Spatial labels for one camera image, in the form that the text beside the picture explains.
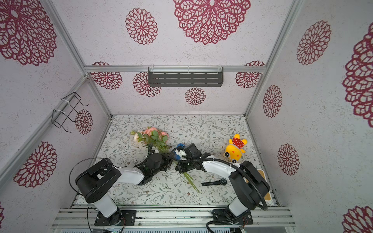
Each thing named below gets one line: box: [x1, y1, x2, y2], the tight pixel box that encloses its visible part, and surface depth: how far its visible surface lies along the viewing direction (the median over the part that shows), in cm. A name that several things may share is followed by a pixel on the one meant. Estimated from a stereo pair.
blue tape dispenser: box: [173, 143, 187, 161], surface depth 82 cm
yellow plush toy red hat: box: [223, 133, 248, 164], surface depth 96 cm
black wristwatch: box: [201, 178, 228, 187], surface depth 87 cm
